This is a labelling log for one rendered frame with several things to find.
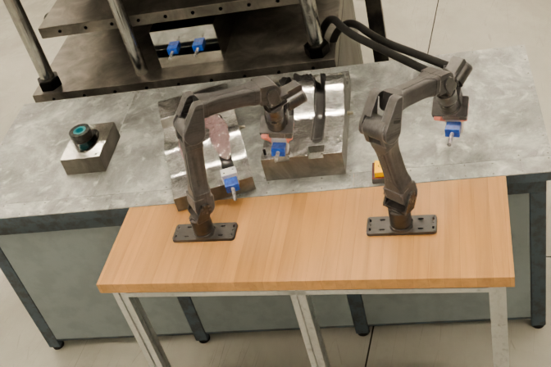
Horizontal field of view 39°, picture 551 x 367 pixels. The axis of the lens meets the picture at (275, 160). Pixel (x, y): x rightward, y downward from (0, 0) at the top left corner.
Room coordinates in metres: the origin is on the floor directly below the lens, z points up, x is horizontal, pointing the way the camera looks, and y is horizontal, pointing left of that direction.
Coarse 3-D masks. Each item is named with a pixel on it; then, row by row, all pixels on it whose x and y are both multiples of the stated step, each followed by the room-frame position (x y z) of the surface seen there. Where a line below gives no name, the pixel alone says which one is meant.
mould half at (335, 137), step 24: (336, 72) 2.39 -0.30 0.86; (312, 96) 2.20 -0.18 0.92; (336, 96) 2.17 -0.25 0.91; (312, 120) 2.11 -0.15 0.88; (336, 120) 2.08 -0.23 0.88; (264, 144) 2.05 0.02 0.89; (312, 144) 1.98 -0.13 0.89; (336, 144) 1.95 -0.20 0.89; (264, 168) 1.97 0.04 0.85; (288, 168) 1.95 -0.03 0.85; (312, 168) 1.93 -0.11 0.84; (336, 168) 1.91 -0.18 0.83
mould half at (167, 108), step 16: (160, 112) 2.37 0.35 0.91; (224, 112) 2.32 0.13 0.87; (176, 144) 2.17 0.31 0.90; (208, 144) 2.13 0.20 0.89; (240, 144) 2.10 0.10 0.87; (176, 160) 2.11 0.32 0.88; (208, 160) 2.08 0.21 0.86; (240, 160) 2.05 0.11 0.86; (176, 176) 2.05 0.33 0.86; (208, 176) 2.01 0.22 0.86; (240, 176) 1.96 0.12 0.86; (176, 192) 1.97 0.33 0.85; (224, 192) 1.95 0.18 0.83; (240, 192) 1.95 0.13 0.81
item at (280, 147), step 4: (272, 140) 1.97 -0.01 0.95; (276, 140) 1.97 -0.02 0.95; (280, 140) 1.96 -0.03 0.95; (284, 140) 1.96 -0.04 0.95; (272, 144) 1.96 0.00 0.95; (276, 144) 1.95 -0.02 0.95; (280, 144) 1.95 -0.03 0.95; (284, 144) 1.95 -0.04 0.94; (288, 144) 1.97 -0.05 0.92; (272, 148) 1.93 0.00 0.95; (276, 148) 1.93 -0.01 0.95; (280, 148) 1.93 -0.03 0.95; (284, 148) 1.92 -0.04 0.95; (288, 148) 1.97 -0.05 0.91; (272, 152) 1.93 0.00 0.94; (276, 152) 1.92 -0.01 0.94; (280, 152) 1.92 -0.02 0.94; (284, 152) 1.92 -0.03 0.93; (276, 156) 1.89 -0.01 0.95; (276, 160) 1.88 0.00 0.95
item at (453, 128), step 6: (450, 120) 1.84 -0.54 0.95; (456, 120) 1.83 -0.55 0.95; (450, 126) 1.81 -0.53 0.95; (456, 126) 1.81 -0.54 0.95; (462, 126) 1.82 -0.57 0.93; (450, 132) 1.80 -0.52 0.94; (456, 132) 1.79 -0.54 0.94; (462, 132) 1.82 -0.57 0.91; (450, 138) 1.77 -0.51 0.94; (450, 144) 1.75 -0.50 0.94
